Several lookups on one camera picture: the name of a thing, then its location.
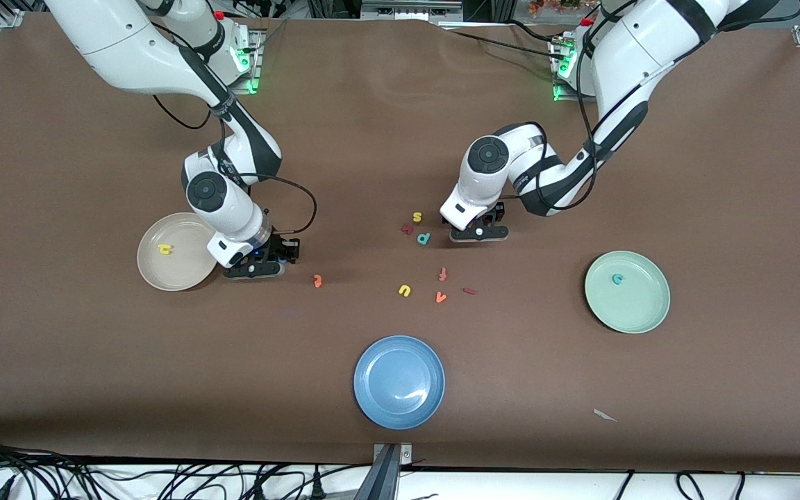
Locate beige brown plate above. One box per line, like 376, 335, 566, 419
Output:
137, 212, 224, 292

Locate brown table cover sheet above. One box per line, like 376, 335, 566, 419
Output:
0, 14, 800, 473

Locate green plate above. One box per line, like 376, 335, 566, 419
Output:
584, 250, 672, 335

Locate blue plate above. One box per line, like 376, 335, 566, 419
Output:
353, 335, 446, 431

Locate orange flowers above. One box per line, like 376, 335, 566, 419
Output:
528, 0, 585, 16

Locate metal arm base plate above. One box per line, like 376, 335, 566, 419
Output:
550, 35, 585, 103
230, 28, 263, 95

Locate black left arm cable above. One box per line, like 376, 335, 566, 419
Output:
576, 0, 651, 160

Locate black cable on table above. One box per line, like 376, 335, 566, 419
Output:
440, 19, 567, 63

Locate silver metal bracket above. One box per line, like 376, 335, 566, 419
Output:
360, 0, 465, 22

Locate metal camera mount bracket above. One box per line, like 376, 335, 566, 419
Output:
371, 442, 413, 500

